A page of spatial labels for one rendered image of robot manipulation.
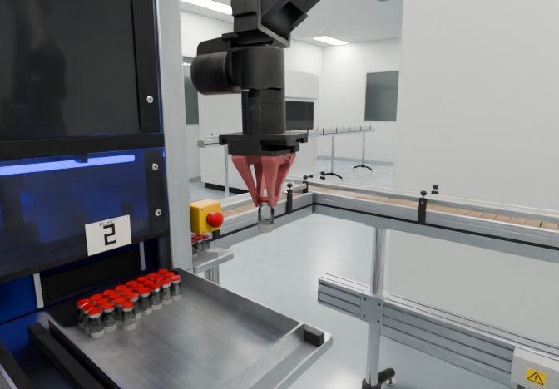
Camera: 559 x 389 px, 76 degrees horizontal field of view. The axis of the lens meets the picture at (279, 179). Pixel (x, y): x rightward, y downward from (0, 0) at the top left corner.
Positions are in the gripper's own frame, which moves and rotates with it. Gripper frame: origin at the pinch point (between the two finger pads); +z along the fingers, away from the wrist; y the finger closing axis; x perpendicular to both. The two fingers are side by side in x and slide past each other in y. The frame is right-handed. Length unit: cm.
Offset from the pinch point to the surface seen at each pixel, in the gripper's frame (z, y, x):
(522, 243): 26, -44, -76
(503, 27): -45, -41, -140
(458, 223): 23, -27, -80
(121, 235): 11.8, 35.8, -6.2
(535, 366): 61, -49, -71
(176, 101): -14.5, 32.0, -20.8
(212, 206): 10.8, 29.7, -28.7
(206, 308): 25.1, 17.9, -9.0
